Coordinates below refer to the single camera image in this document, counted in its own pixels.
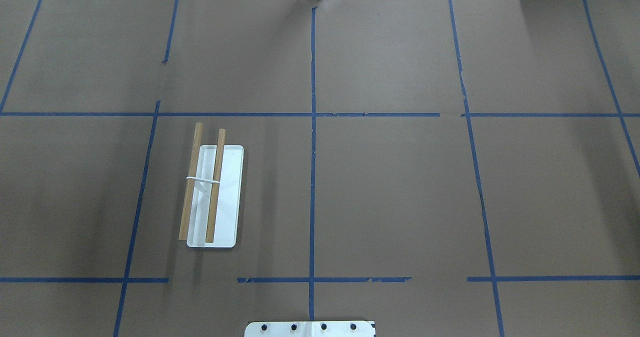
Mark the white pedestal base plate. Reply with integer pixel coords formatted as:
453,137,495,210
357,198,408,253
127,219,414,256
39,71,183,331
244,320,377,337

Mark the white rack upright post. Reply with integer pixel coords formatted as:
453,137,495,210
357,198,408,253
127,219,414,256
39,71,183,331
185,176,220,185

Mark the wooden rack rod outer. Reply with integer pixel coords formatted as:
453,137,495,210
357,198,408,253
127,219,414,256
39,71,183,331
178,122,203,241

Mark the wooden rack rod inner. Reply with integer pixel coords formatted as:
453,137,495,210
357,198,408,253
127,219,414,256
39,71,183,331
205,128,227,243

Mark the white towel rack base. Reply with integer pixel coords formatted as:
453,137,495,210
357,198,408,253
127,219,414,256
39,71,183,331
186,145,244,249

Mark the wooden rack rod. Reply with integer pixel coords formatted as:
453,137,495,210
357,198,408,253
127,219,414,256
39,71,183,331
205,128,227,243
178,122,203,241

